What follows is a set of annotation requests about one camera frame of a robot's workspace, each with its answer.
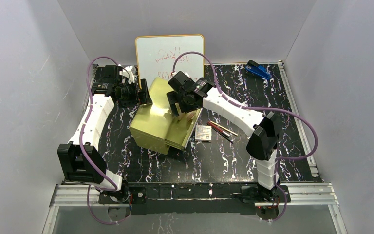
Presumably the green metal drawer chest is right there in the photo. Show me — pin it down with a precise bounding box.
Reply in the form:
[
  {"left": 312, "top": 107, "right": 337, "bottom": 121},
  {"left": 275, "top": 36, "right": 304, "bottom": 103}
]
[{"left": 129, "top": 77, "right": 201, "bottom": 155}]

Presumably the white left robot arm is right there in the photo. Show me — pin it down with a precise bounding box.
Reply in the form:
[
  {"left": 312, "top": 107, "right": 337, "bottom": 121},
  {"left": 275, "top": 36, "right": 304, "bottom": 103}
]
[{"left": 57, "top": 65, "right": 153, "bottom": 192}]

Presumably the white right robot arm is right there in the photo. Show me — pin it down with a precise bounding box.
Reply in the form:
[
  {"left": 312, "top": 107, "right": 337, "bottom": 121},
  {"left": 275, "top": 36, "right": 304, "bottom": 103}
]
[{"left": 167, "top": 71, "right": 280, "bottom": 200}]

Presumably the white makeup packet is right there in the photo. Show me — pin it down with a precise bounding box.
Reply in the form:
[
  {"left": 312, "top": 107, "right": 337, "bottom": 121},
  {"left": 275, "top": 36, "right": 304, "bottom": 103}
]
[{"left": 195, "top": 125, "right": 212, "bottom": 142}]

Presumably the thin wooden stick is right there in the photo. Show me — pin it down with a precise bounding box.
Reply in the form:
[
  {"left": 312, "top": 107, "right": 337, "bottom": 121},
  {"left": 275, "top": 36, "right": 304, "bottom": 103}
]
[{"left": 209, "top": 121, "right": 238, "bottom": 136}]

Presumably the red lip pencil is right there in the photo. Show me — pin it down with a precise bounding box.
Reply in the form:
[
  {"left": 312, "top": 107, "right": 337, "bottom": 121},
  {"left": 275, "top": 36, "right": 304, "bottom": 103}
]
[{"left": 207, "top": 121, "right": 230, "bottom": 138}]

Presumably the orange framed whiteboard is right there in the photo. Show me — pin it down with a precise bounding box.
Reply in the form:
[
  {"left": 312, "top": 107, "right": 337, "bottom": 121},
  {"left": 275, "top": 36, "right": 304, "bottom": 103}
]
[{"left": 135, "top": 34, "right": 204, "bottom": 87}]

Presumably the black eyeliner pencil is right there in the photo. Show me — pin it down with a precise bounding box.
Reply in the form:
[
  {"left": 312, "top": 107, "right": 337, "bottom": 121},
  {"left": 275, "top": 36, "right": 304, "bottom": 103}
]
[{"left": 207, "top": 122, "right": 234, "bottom": 143}]

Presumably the blue stapler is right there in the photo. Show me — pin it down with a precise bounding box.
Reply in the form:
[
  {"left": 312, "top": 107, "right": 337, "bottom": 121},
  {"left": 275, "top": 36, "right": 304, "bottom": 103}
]
[{"left": 244, "top": 60, "right": 271, "bottom": 80}]

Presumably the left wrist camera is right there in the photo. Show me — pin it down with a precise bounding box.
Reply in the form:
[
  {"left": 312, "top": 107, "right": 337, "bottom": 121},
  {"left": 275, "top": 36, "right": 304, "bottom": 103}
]
[{"left": 119, "top": 66, "right": 135, "bottom": 84}]

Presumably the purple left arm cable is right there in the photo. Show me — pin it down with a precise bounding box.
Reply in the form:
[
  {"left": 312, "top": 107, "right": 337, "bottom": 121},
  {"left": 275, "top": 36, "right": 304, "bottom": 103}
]
[{"left": 78, "top": 56, "right": 122, "bottom": 226}]

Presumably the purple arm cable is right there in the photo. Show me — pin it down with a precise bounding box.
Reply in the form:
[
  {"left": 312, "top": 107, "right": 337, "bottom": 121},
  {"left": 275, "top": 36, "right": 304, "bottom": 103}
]
[
  {"left": 78, "top": 56, "right": 122, "bottom": 226},
  {"left": 172, "top": 51, "right": 319, "bottom": 222}
]

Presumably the aluminium front rail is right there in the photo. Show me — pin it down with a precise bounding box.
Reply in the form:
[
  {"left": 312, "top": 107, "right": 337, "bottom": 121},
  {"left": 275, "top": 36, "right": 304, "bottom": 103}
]
[{"left": 50, "top": 182, "right": 339, "bottom": 207}]

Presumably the aluminium rail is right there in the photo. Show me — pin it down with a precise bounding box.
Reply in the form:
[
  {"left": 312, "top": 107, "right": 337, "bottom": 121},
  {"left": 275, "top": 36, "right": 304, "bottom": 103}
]
[
  {"left": 50, "top": 182, "right": 339, "bottom": 207},
  {"left": 278, "top": 60, "right": 319, "bottom": 178}
]

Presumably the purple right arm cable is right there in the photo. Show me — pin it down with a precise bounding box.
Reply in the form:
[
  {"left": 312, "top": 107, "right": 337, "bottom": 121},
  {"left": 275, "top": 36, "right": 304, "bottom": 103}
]
[{"left": 172, "top": 51, "right": 319, "bottom": 222}]

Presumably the aluminium right side rail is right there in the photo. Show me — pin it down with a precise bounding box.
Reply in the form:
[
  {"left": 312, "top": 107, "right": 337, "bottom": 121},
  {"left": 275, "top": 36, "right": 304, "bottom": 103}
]
[{"left": 278, "top": 60, "right": 319, "bottom": 178}]

